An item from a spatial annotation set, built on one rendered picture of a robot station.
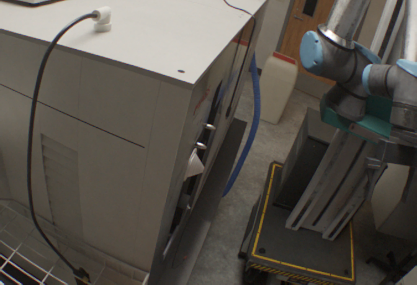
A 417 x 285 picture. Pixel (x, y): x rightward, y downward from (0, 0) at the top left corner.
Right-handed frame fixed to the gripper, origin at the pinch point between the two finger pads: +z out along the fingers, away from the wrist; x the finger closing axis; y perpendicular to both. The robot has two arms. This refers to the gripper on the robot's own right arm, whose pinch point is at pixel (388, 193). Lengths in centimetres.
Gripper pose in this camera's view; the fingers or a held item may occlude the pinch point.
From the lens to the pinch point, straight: 83.7
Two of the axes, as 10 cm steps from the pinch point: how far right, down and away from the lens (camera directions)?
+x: -9.8, -1.7, 0.5
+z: -1.6, 9.8, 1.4
